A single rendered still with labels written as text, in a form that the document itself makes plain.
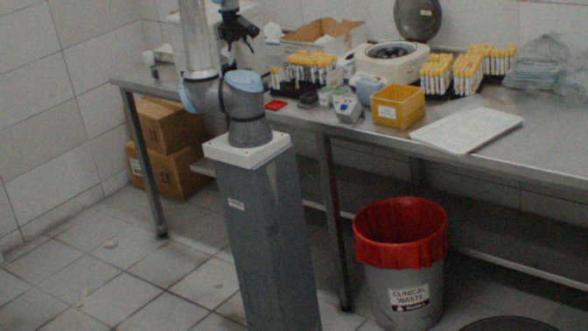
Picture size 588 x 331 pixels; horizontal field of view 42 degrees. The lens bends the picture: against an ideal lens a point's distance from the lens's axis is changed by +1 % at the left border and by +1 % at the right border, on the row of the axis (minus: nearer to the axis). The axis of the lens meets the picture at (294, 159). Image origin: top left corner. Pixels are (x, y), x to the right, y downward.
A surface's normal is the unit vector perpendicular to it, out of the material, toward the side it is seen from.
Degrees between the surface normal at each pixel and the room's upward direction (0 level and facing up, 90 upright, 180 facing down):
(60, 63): 90
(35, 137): 90
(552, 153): 0
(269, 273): 90
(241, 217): 90
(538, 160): 0
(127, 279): 0
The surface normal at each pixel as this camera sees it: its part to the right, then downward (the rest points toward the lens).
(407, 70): 0.65, 0.26
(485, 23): -0.64, 0.43
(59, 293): -0.14, -0.88
